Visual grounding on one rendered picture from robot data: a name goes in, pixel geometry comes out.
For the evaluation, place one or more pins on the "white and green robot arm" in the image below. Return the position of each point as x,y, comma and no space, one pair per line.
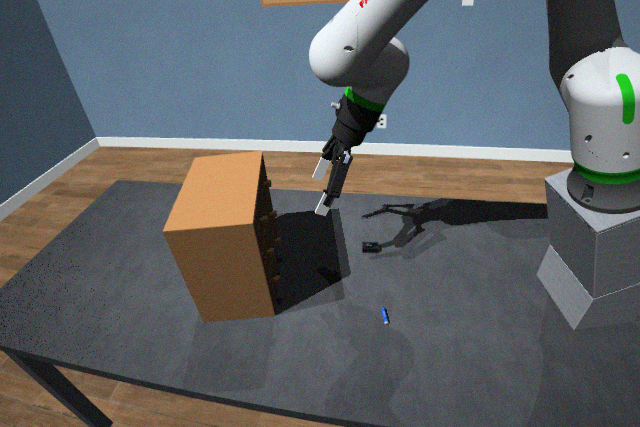
596,73

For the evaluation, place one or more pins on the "grey 9v battery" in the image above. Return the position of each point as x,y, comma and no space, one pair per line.
370,247

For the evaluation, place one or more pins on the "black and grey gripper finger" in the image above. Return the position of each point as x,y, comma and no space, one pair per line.
325,159
336,181

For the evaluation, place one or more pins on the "brown wooden drawer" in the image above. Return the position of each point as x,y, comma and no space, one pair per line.
275,239
267,251
273,281
259,219
263,184
270,213

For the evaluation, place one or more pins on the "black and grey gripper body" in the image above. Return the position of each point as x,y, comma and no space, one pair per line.
349,137

